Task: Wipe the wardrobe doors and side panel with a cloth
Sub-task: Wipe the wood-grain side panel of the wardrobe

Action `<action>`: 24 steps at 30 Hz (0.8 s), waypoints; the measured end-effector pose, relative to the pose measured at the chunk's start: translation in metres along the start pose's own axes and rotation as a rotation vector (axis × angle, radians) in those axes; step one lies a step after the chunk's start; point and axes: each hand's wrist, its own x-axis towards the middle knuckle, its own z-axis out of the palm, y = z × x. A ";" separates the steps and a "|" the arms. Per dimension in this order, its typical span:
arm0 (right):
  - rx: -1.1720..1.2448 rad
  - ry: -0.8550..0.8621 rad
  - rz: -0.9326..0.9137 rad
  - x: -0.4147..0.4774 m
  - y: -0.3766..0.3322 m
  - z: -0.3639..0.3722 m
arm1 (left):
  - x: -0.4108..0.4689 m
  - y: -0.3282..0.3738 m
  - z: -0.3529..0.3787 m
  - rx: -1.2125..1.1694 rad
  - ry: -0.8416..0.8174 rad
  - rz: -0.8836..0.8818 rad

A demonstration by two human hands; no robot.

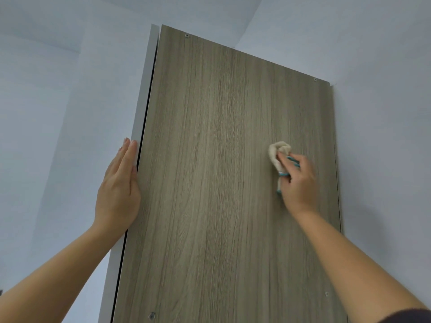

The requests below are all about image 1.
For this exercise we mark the person's left hand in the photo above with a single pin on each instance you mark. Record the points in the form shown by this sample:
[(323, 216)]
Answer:
[(118, 201)]

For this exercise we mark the person's right hand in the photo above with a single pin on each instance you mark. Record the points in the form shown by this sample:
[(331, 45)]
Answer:
[(301, 191)]

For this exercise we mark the beige cloth with teal edge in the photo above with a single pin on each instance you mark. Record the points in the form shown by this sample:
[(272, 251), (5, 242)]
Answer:
[(273, 154)]

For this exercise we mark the person's left forearm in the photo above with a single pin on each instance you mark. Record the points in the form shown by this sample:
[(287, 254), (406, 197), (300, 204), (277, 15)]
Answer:
[(50, 285)]

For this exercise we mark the person's right forearm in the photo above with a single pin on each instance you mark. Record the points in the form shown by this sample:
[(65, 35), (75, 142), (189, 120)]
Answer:
[(357, 272)]

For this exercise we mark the dark grey sweater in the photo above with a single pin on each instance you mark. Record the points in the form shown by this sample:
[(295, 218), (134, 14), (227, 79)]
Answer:
[(410, 317)]

